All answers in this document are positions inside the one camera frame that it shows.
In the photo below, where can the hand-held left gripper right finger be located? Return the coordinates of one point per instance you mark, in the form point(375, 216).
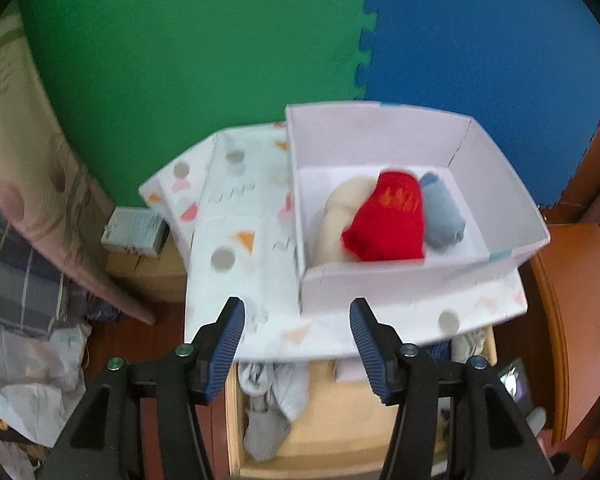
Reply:
point(370, 355)

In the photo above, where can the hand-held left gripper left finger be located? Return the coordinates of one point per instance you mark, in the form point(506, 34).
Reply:
point(225, 350)

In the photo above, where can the pale pink underwear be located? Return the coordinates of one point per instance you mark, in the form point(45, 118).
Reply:
point(350, 372)

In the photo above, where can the off-white underwear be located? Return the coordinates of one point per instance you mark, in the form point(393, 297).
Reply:
point(467, 347)

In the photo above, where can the white underwear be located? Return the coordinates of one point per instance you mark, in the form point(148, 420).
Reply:
point(280, 390)

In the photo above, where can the grey ribbed underwear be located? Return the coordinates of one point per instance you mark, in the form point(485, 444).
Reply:
point(265, 435)

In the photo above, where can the red underwear roll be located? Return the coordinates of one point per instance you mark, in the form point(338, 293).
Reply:
point(385, 220)

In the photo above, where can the cream underwear roll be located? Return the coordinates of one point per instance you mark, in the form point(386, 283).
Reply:
point(340, 220)

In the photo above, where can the blue underwear roll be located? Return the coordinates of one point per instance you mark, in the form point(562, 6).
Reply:
point(442, 215)

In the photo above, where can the white cardboard box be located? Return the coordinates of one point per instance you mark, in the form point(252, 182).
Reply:
point(380, 135)

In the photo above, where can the patterned drawer cabinet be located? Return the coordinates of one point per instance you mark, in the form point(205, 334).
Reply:
point(250, 200)

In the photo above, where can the orange wooden furniture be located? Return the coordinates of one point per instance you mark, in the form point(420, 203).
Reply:
point(580, 310)

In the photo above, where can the brown cardboard box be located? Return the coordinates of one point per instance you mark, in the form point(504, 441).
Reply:
point(145, 275)

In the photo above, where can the blue packet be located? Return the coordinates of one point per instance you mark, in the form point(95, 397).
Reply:
point(102, 310)

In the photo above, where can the small light blue box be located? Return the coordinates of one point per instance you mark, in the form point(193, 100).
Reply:
point(130, 230)

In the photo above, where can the white patterned sheet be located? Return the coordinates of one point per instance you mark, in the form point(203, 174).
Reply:
point(30, 385)

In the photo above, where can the blue-grey plaid blanket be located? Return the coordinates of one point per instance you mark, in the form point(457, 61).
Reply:
point(15, 280)

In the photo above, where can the pink floral curtain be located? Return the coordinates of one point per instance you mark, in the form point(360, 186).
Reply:
point(40, 160)

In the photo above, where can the green foam mat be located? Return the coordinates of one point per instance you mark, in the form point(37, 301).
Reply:
point(180, 60)

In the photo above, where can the blue foam mat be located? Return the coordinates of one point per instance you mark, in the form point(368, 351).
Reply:
point(480, 35)

